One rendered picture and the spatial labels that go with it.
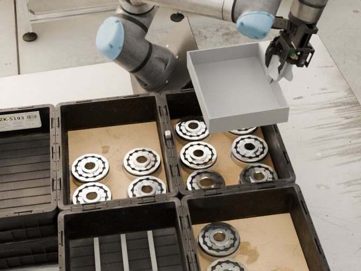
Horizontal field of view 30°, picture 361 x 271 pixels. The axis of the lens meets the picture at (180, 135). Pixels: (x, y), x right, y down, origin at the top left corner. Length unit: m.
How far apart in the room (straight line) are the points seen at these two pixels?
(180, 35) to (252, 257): 0.83
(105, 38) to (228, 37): 1.75
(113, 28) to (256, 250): 0.80
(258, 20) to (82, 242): 0.70
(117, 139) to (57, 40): 1.89
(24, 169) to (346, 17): 2.50
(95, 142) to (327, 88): 0.84
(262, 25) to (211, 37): 2.24
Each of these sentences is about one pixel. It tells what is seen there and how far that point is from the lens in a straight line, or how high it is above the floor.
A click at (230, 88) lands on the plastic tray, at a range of 1.76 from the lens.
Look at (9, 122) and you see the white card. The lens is 1.98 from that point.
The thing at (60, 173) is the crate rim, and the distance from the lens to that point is 1.75.
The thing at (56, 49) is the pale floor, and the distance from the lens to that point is 3.72.
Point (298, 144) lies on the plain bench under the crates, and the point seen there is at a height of 0.70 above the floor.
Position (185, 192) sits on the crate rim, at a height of 0.93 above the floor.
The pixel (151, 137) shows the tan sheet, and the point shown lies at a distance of 1.95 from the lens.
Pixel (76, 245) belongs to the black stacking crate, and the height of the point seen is 0.83.
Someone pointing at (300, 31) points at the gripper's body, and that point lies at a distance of 1.62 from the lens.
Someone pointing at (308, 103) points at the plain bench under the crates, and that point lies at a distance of 2.29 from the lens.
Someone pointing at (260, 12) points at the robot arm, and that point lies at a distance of 1.51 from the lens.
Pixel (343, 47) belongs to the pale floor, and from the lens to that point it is 3.75.
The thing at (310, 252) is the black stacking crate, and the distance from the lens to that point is 1.65.
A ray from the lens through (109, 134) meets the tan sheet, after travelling 1.97.
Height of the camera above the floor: 2.19
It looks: 44 degrees down
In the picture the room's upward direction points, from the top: 1 degrees counter-clockwise
